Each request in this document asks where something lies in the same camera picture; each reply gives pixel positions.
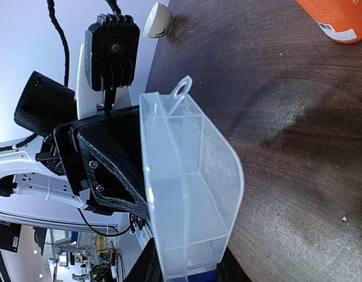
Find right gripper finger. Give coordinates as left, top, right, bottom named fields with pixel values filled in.
left=124, top=243, right=252, bottom=282

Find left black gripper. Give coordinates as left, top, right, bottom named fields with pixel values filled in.
left=53, top=106, right=150, bottom=221

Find clear pill organizer box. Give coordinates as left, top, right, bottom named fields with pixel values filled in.
left=139, top=76, right=245, bottom=281

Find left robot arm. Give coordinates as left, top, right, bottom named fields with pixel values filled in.
left=0, top=72, right=150, bottom=231

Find white rice bowl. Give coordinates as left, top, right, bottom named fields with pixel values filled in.
left=143, top=2, right=174, bottom=39

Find orange pill bottle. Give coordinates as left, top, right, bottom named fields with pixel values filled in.
left=296, top=0, right=362, bottom=44

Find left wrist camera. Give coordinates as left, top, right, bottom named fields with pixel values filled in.
left=84, top=14, right=140, bottom=92

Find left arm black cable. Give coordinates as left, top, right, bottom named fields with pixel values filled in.
left=45, top=0, right=123, bottom=89

